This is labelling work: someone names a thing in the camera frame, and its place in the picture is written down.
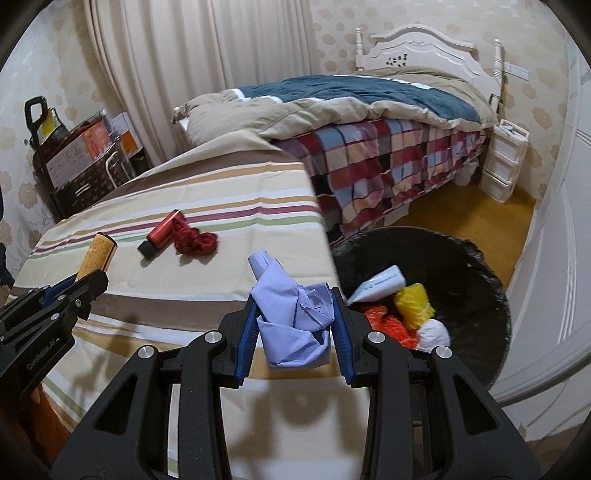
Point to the lavender paper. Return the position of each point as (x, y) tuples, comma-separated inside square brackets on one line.
[(286, 323)]

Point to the tan cardboard tube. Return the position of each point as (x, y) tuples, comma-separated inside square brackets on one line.
[(97, 256)]

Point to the white and orange cardboard box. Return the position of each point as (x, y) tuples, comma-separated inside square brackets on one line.
[(78, 152)]

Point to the dark patterned storage box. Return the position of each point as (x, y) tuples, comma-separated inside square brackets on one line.
[(92, 189)]

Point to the red metallic tube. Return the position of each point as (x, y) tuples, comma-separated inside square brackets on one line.
[(161, 233)]

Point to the plaid bed sheet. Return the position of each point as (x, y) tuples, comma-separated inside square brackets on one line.
[(378, 157)]

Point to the small white orange box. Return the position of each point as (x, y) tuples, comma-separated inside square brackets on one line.
[(127, 134)]

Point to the white plastic bag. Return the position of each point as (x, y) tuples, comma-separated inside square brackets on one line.
[(434, 334)]

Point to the yellow foam net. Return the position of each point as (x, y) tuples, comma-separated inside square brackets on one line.
[(413, 304)]

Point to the cream curtain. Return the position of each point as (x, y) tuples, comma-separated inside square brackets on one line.
[(184, 60)]

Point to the striped tablecloth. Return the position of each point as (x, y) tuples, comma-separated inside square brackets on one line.
[(231, 194)]

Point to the black-lined trash bin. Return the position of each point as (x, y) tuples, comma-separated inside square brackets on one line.
[(438, 258)]

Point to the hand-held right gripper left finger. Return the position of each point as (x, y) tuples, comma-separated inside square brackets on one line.
[(244, 341)]

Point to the white plastic drawer unit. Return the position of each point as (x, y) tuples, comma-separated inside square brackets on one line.
[(501, 161)]

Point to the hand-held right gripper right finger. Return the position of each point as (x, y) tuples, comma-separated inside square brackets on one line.
[(340, 341)]

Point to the white wooden headboard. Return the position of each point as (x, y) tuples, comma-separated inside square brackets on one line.
[(415, 50)]

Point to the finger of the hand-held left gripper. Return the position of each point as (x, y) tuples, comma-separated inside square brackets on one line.
[(55, 290), (85, 295)]

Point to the white printed tube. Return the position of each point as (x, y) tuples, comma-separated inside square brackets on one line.
[(378, 286)]

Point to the dark red cloth scrunchie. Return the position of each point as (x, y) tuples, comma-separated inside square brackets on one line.
[(194, 242)]

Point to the white wall socket strip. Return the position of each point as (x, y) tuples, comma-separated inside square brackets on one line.
[(517, 71)]

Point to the white door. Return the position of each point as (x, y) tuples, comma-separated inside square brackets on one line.
[(554, 277)]

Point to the plain orange plastic bag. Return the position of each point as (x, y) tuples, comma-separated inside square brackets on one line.
[(388, 325)]

